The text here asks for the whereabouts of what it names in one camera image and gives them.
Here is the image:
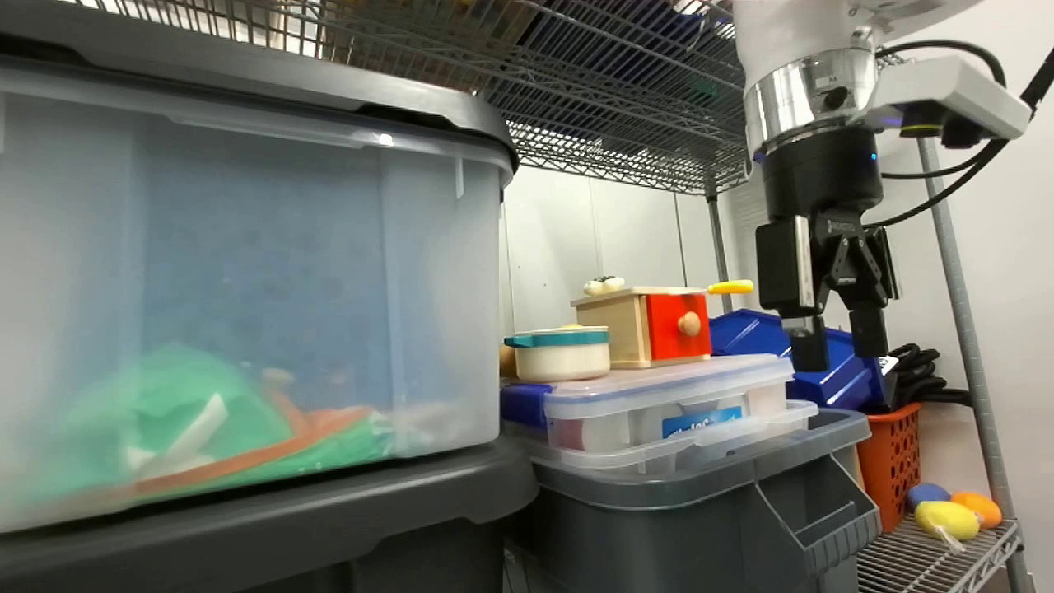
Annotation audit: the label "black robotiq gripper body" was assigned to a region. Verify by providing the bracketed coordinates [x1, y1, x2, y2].
[757, 124, 898, 256]

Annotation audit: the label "red drawer with wooden knob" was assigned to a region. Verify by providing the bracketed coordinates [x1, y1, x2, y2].
[642, 286, 715, 367]

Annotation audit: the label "blue plastic bin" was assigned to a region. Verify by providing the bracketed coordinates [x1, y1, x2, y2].
[710, 308, 900, 415]

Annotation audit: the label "clear flat storage container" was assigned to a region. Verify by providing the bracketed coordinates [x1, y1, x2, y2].
[524, 395, 824, 479]

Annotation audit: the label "orange perforated basket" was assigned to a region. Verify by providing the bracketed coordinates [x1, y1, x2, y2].
[853, 402, 928, 537]

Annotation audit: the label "clear flat container blue rim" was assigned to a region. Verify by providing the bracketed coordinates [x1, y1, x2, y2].
[500, 352, 798, 455]

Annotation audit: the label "blue soft toy ball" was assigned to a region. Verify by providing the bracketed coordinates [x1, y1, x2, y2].
[905, 479, 957, 512]

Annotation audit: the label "red wooden box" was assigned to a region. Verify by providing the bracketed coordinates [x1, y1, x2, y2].
[570, 284, 659, 373]

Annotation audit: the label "yellow soft toy ball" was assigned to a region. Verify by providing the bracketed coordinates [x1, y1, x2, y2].
[912, 498, 984, 545]

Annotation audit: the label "orange soft toy ball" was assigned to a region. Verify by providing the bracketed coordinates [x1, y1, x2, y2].
[954, 488, 1005, 530]

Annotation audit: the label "large grey tote bin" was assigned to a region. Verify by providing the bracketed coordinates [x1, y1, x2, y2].
[513, 404, 882, 593]

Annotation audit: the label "dark grey tote bin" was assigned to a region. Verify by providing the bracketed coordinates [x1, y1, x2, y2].
[0, 431, 540, 593]

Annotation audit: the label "clear tote with dark lid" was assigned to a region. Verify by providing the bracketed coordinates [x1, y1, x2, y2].
[0, 5, 520, 540]

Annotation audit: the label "green fabric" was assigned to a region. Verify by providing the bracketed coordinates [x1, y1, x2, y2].
[21, 344, 390, 507]

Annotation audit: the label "black coiled cables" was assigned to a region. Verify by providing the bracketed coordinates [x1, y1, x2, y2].
[882, 339, 974, 410]

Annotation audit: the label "metal wire shelf rack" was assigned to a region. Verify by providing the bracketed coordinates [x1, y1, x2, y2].
[63, 0, 1041, 593]

